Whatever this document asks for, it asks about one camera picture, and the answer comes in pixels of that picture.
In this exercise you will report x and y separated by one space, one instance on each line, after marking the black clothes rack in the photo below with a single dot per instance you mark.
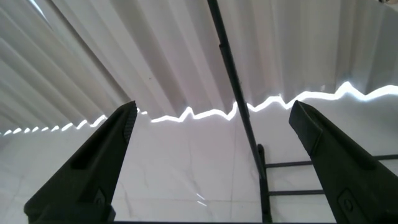
236 87

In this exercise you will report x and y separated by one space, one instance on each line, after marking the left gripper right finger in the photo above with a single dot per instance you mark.
348 174

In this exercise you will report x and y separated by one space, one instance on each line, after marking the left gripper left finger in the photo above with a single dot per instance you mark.
90 174

